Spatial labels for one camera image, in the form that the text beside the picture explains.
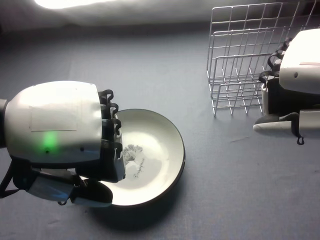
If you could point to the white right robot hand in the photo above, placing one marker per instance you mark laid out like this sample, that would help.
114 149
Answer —
300 67

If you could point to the grey table cloth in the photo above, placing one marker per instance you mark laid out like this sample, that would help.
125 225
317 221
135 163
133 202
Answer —
150 62

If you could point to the white backdrop sheet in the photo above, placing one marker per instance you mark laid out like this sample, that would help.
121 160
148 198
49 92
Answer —
125 12

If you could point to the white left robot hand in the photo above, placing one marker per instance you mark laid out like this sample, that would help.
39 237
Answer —
55 112

